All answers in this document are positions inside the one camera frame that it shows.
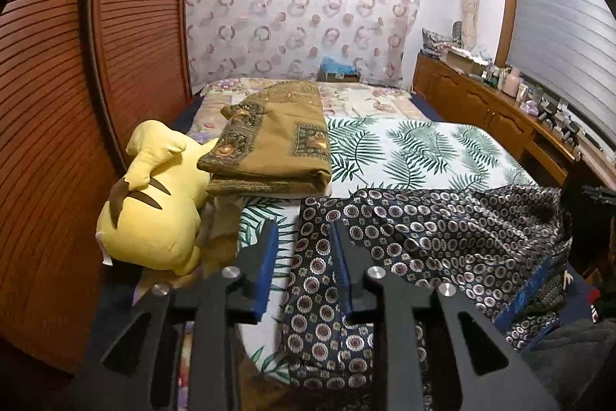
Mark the circle-patterned sheer curtain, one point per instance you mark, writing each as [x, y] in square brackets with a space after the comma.
[298, 6]

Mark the small dark box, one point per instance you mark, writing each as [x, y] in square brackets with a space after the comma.
[342, 77]

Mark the wooden louvered wardrobe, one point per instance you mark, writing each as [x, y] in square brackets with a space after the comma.
[57, 103]

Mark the person's dark clothing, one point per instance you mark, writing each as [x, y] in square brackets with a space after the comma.
[568, 353]

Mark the long wooden cabinet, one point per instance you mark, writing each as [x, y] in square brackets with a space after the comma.
[462, 88]

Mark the floral fabric bag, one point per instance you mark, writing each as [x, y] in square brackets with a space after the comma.
[438, 42]

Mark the black desk gadget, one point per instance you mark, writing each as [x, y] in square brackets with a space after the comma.
[547, 111]

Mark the folded brown patterned cloth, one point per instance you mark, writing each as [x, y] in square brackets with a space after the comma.
[279, 136]

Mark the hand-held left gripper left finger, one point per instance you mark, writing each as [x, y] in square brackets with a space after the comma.
[267, 266]

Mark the floral blanket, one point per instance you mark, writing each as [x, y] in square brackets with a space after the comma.
[356, 103]

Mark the patterned shirt with blue collar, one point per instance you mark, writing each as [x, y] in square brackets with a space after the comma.
[433, 237]

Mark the purple plastic container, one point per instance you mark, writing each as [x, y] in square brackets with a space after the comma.
[532, 107]

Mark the open cardboard box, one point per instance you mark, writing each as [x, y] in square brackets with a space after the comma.
[466, 62]

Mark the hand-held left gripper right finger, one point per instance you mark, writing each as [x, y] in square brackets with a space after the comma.
[338, 259]

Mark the blue cloth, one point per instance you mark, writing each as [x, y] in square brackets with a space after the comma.
[337, 65]

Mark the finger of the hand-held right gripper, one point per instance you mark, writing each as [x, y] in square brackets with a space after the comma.
[596, 194]

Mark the pink thermos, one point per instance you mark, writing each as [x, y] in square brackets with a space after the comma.
[511, 81]

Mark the grey window blind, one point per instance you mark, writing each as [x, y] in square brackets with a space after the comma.
[558, 21]

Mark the yellow plush toy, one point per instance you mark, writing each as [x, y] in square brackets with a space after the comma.
[149, 218]

